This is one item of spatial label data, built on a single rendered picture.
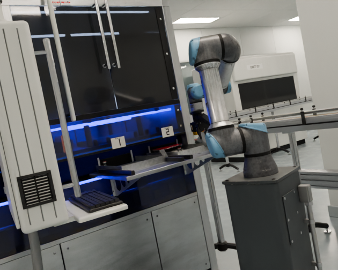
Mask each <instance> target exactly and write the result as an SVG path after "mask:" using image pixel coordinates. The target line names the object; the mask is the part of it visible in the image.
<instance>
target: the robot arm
mask: <svg viewBox="0 0 338 270"><path fill-rule="evenodd" d="M240 54H241V47H240V44H239V42H238V40H237V39H236V38H235V37H234V36H232V35H230V34H226V33H220V34H215V35H208V36H203V37H200V36H199V37H197V38H194V39H191V40H190V42H189V46H188V57H189V63H190V65H191V66H194V68H195V70H196V71H197V72H199V74H200V79H201V85H200V84H199V83H194V84H189V85H187V93H188V98H189V104H190V108H191V111H192V112H190V115H192V116H193V122H192V123H190V127H191V125H192V127H193V129H192V127H191V131H192V132H197V134H198V135H199V137H198V138H197V141H199V142H202V144H203V145H204V146H205V147H208V149H209V151H210V153H211V155H212V156H213V157H214V158H216V159H218V158H225V157H228V156H233V155H238V154H244V158H245V161H244V168H243V174H244V177H246V178H258V177H266V176H270V175H274V174H276V173H278V166H277V164H276V162H275V160H274V159H273V157H272V155H271V150H270V144H269V138H268V132H267V128H266V125H265V123H242V124H239V126H238V127H237V128H234V124H233V123H232V122H230V121H229V116H228V113H227V108H226V103H225V98H224V94H227V93H230V92H231V88H232V87H231V83H230V78H231V75H232V72H233V69H234V66H235V63H236V62H237V61H238V60H239V58H240ZM202 98H204V99H205V104H206V108H207V112H208V115H206V114H204V113H202V112H204V106H203V101H202ZM203 130H205V131H203ZM202 131H203V132H202Z"/></svg>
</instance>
